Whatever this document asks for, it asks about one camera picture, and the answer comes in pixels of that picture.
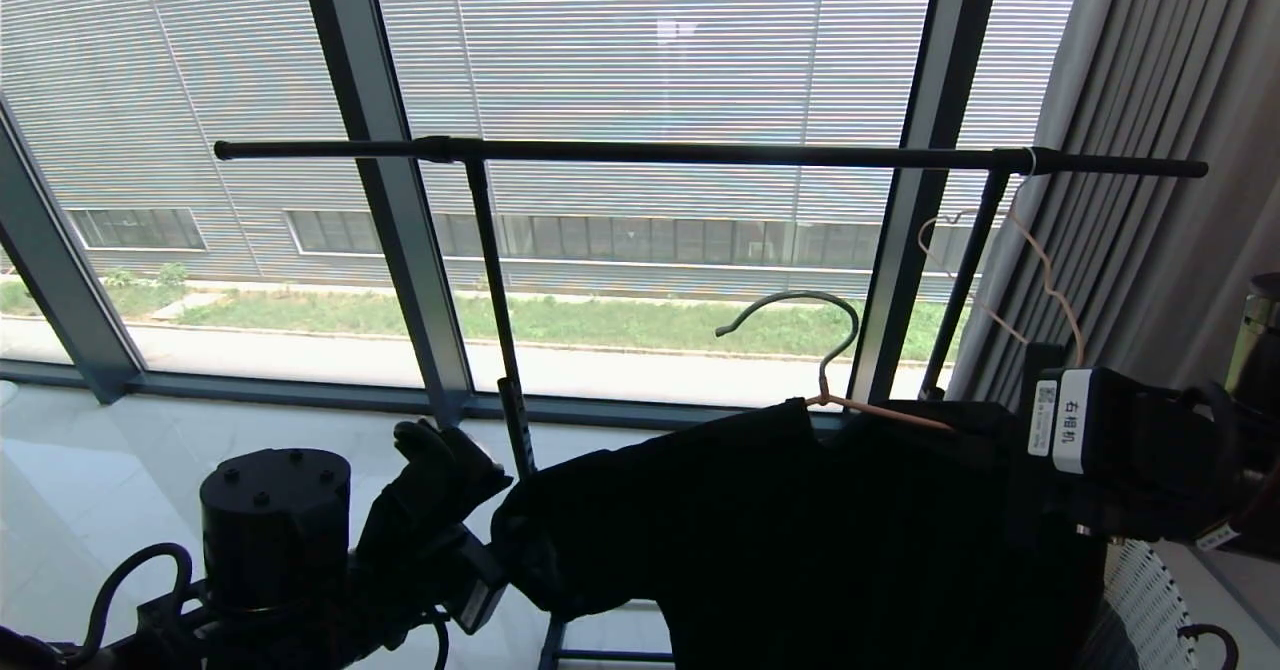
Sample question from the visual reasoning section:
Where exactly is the black garment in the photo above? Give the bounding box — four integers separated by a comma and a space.
490, 398, 1106, 670

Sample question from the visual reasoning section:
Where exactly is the pink clothes hanger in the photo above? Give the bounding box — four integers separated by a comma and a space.
715, 290, 961, 433
918, 172, 1087, 371

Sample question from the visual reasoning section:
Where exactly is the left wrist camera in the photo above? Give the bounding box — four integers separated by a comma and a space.
440, 528, 508, 637

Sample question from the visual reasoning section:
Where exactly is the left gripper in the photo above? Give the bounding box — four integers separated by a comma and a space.
355, 418, 513, 591

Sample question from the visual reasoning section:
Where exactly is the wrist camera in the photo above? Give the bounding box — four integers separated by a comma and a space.
440, 528, 508, 637
1025, 365, 1246, 541

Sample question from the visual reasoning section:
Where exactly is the beige curtain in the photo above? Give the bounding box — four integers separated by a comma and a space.
945, 0, 1280, 421

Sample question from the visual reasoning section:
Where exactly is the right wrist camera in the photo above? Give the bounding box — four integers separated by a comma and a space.
1025, 365, 1246, 541

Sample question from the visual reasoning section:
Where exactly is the black clothes rack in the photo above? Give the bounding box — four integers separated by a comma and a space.
215, 135, 1209, 670

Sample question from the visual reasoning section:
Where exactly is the white laundry basket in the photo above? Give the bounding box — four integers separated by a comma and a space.
1080, 538, 1241, 670

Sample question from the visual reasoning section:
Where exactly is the window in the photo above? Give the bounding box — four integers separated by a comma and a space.
0, 0, 1091, 431

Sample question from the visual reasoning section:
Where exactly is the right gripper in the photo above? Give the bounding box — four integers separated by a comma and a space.
1016, 343, 1067, 383

